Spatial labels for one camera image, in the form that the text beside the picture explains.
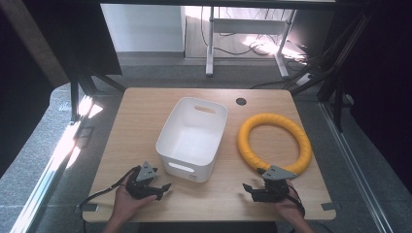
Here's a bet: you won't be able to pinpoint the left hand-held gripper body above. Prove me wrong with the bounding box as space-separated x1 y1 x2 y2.
124 160 163 201

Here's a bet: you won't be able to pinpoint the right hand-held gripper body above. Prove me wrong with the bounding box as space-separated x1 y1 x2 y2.
254 164 298 204

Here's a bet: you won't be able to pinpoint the person's left hand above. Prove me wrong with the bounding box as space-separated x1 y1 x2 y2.
111 183 158 225

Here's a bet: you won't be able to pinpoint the person's right hand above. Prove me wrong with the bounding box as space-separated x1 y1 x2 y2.
274 189 306 225

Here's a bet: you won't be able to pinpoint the white plastic basket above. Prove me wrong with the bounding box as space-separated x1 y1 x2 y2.
154 96 228 183

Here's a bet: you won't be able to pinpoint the dark floor socket plate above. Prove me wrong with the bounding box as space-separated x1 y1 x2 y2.
75 125 95 150

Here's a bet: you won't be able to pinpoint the white power strip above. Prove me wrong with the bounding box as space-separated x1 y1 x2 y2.
295 73 314 86

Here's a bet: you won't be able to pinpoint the black tripod stand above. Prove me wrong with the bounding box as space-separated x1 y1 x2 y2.
62 48 128 123

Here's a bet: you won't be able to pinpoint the black folded stands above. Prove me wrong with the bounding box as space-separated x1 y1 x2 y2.
283 12 373 133

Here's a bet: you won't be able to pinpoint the black curtain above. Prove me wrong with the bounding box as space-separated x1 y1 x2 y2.
326 0 412 195
0 0 122 179

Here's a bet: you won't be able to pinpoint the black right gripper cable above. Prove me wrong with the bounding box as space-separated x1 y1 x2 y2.
286 183 306 217

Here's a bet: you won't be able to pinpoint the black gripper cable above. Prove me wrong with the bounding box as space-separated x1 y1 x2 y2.
286 183 306 217
77 165 142 210

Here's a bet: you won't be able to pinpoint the yellow ring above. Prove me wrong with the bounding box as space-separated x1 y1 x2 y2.
236 112 313 177

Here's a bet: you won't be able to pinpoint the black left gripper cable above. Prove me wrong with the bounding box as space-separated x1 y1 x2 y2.
77 165 142 210

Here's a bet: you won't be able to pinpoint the aluminium rail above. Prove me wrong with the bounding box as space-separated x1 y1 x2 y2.
9 119 84 233
318 100 395 233

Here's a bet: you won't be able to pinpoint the black floor cables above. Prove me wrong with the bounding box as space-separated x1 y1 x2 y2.
199 6 309 66

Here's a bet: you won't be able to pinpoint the white desk frame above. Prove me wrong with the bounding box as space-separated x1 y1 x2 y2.
205 5 297 80

